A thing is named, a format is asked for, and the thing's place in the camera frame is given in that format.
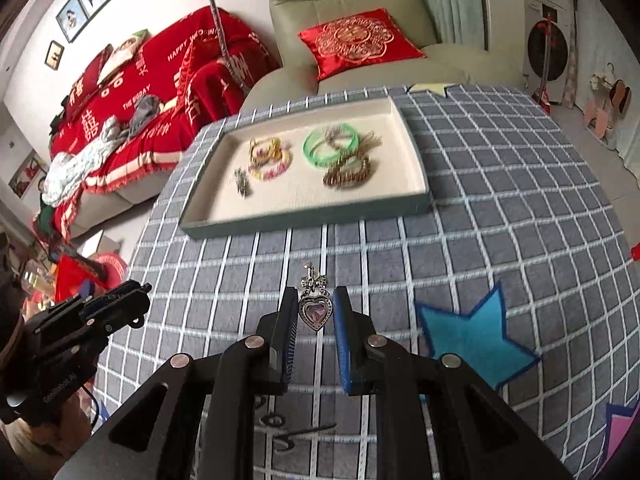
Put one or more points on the pink slippers on hanger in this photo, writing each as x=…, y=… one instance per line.
x=610, y=97

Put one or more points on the grey checked tablecloth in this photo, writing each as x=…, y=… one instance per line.
x=515, y=207

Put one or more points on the braided camera pole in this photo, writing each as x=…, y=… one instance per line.
x=223, y=46

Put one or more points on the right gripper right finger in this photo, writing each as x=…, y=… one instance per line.
x=358, y=372

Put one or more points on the silver heart pendant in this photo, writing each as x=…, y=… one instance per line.
x=315, y=304

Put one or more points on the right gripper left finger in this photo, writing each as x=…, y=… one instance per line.
x=276, y=362

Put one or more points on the washing machine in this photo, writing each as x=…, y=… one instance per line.
x=548, y=31

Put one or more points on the red blanket on sofa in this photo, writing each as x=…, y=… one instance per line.
x=183, y=67

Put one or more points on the green leather armchair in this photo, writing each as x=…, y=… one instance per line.
x=297, y=79

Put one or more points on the framed picture small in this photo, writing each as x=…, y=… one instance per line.
x=54, y=55

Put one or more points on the red plastic stool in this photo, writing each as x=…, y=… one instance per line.
x=635, y=252

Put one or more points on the red embroidered cushion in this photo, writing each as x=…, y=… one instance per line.
x=359, y=40

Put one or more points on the green tray with beige lining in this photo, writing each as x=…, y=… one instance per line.
x=298, y=198

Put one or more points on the grey clothes pile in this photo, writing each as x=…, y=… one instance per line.
x=67, y=171

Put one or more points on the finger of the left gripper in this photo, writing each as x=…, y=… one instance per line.
x=64, y=318
x=125, y=305

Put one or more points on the white curtain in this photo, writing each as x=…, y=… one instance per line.
x=599, y=40

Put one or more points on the black metal hair pin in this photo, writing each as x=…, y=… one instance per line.
x=284, y=443

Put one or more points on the framed picture large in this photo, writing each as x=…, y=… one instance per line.
x=75, y=15

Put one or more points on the green translucent bangle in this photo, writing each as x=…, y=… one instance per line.
x=323, y=146

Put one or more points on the silver rhinestone hair clip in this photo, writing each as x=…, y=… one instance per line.
x=242, y=183

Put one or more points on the black claw hair clip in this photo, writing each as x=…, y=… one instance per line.
x=265, y=413

